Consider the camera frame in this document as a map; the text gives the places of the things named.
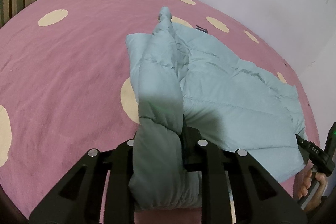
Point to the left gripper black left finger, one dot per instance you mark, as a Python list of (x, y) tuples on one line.
[(95, 190)]

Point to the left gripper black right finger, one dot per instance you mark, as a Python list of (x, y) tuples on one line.
[(235, 187)]

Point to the light blue puffer jacket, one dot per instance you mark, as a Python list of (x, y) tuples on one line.
[(185, 77)]

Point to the person's right hand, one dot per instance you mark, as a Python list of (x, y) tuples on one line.
[(305, 186)]

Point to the pink polka dot bed sheet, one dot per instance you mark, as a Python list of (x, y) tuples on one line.
[(63, 66)]

